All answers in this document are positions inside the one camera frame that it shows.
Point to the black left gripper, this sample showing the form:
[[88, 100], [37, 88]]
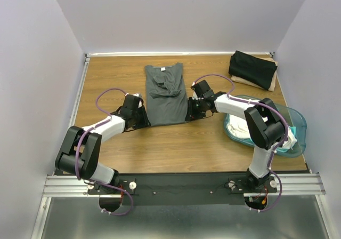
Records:
[[145, 122]]

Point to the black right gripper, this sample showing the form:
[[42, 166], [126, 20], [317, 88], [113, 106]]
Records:
[[191, 114]]

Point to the grey t-shirt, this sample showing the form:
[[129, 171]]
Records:
[[167, 101]]

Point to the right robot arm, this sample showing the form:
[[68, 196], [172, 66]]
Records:
[[267, 127]]

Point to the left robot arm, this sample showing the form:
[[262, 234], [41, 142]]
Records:
[[80, 149]]

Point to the white t-shirt in basket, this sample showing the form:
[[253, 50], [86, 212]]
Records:
[[237, 129]]

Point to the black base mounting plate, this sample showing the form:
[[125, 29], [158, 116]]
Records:
[[202, 188]]

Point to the folded black t-shirt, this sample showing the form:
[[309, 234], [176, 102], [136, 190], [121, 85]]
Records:
[[252, 69]]

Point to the teal plastic basket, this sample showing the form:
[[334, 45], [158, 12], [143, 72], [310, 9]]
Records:
[[293, 118]]

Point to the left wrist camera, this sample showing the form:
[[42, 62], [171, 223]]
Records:
[[132, 101]]

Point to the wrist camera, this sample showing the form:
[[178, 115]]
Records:
[[194, 89], [132, 101]]

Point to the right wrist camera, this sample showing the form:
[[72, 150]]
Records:
[[194, 89]]

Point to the aluminium rail frame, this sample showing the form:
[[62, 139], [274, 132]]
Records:
[[184, 205]]

